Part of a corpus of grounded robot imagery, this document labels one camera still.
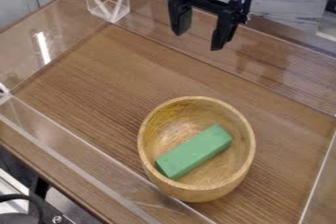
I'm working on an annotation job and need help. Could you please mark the green rectangular block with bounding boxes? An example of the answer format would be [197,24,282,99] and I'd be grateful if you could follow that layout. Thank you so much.
[155,124,233,180]

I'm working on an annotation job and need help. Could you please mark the brown wooden bowl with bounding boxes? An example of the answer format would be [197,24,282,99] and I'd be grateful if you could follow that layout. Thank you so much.
[138,96,257,202]

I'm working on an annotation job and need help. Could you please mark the clear acrylic enclosure wall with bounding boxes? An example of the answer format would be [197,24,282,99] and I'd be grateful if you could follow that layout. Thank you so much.
[0,0,336,224]

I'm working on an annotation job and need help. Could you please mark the black cable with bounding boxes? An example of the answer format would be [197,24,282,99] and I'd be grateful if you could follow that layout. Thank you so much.
[0,194,46,224]

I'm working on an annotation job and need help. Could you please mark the black table leg bracket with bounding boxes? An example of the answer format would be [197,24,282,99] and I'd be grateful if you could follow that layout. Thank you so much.
[30,177,75,224]

